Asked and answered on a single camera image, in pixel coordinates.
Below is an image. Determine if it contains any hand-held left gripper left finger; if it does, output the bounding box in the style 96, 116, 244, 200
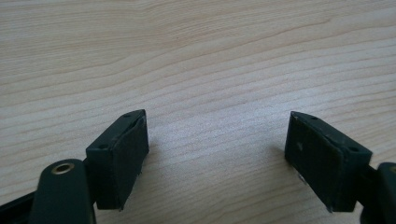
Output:
85, 108, 150, 212

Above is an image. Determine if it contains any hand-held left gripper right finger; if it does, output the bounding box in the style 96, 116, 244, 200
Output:
284, 110, 374, 214

